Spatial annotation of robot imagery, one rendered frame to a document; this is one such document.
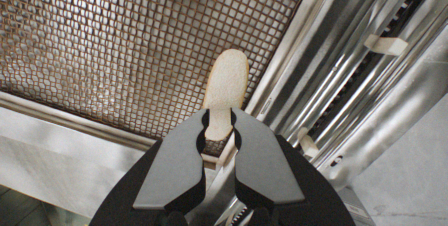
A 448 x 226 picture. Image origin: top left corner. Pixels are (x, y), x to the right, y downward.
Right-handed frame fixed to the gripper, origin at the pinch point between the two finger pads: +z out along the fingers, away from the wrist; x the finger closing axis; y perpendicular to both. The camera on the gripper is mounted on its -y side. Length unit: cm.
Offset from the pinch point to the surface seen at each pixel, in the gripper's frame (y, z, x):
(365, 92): 1.0, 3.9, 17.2
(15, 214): 198, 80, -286
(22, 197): 179, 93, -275
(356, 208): 20.0, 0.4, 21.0
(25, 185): 39, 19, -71
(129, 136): 4.1, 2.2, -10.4
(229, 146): 6.2, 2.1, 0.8
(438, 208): 25.6, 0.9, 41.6
